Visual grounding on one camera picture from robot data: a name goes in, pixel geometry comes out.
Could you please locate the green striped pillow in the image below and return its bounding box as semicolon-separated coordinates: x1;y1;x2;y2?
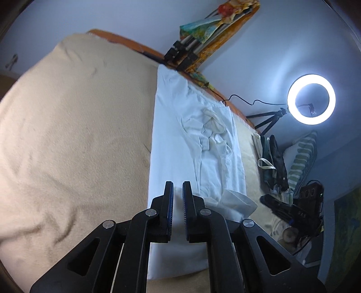
282;131;318;198

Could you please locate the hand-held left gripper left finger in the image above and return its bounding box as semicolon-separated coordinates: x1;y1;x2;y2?
30;181;174;293

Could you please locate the green wall painting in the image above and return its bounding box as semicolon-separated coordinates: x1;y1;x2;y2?
324;188;361;286

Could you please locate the beige blanket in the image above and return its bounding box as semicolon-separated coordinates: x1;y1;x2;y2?
0;33;296;293

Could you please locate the black cloth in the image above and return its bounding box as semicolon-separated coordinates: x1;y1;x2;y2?
266;135;290;192

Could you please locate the small black tripod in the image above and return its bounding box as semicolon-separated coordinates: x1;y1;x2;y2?
245;108;289;135

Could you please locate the metal wall fixture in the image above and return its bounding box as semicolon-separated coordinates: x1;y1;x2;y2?
6;53;19;70

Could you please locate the person's right hand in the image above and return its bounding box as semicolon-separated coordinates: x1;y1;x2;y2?
283;228;300;244

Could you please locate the colourful cloth doll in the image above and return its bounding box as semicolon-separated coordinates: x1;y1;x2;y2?
180;0;260;43

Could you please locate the black ring light cable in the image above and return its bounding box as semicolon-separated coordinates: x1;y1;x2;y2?
207;83;289;109

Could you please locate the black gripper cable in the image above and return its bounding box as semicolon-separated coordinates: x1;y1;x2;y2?
292;180;325;257

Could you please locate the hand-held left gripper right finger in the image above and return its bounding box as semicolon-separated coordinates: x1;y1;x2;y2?
182;181;327;293

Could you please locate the silver camera tripod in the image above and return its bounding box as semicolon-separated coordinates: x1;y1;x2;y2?
164;7;253;71

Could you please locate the white ring light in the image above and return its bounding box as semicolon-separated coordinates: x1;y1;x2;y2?
287;74;336;126

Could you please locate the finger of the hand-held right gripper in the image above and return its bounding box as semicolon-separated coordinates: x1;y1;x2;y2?
259;194;294;215
271;209;294;226

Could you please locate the white t-shirt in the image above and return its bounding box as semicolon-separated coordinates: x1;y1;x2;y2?
147;64;258;281

